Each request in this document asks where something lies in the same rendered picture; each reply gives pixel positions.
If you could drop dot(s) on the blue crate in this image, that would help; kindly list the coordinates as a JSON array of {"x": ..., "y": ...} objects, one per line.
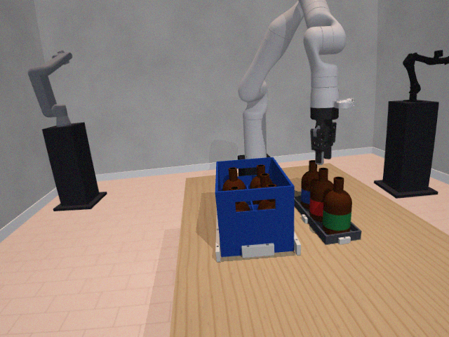
[{"x": 253, "y": 227}]

